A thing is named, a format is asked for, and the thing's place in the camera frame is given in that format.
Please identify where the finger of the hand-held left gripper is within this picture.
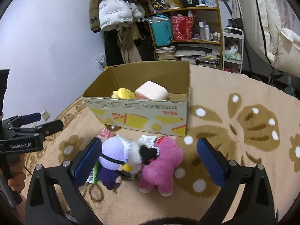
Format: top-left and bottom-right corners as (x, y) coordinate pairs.
(2, 112), (42, 129)
(14, 120), (64, 137)

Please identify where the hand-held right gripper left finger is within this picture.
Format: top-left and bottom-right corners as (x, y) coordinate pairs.
(25, 137), (103, 225)

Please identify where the pink packet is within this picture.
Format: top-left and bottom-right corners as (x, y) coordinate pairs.
(97, 129), (116, 140)

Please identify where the beige trench coat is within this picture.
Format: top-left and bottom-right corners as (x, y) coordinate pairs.
(116, 25), (146, 64)

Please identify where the red patterned bag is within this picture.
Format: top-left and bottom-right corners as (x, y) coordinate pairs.
(170, 14), (196, 41)

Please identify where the white puffer jacket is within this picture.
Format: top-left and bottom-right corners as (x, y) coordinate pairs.
(98, 0), (146, 31)

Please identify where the pink toast plush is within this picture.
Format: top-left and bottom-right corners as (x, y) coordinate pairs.
(135, 81), (170, 101)

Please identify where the wooden shelf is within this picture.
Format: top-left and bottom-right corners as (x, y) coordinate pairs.
(147, 0), (223, 70)

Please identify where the yellow plush toy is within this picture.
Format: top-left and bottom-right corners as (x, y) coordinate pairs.
(111, 88), (136, 99)

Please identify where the green striped packet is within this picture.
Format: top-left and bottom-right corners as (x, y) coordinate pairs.
(86, 162), (100, 184)

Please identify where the teal bag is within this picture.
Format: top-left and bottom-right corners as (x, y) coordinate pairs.
(148, 14), (174, 47)

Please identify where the cream bedding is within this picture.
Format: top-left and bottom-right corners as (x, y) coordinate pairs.
(230, 0), (300, 74)

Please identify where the stack of books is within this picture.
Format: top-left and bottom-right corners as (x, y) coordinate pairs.
(155, 43), (222, 69)

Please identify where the person's left hand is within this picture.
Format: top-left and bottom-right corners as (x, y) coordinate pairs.
(7, 171), (26, 193)

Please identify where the pink plush toy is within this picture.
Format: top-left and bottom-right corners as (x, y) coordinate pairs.
(138, 136), (185, 197)

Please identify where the white-haired plush doll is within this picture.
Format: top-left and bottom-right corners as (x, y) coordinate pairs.
(97, 135), (142, 191)

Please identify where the white trolley cart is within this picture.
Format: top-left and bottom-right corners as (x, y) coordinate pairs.
(222, 27), (245, 74)

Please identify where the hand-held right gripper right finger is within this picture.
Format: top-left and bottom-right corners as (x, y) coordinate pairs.
(196, 138), (275, 225)

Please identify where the white printed packet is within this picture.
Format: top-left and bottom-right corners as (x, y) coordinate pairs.
(138, 135), (158, 145)

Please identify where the cardboard box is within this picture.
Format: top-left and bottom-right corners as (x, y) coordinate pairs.
(82, 60), (192, 137)

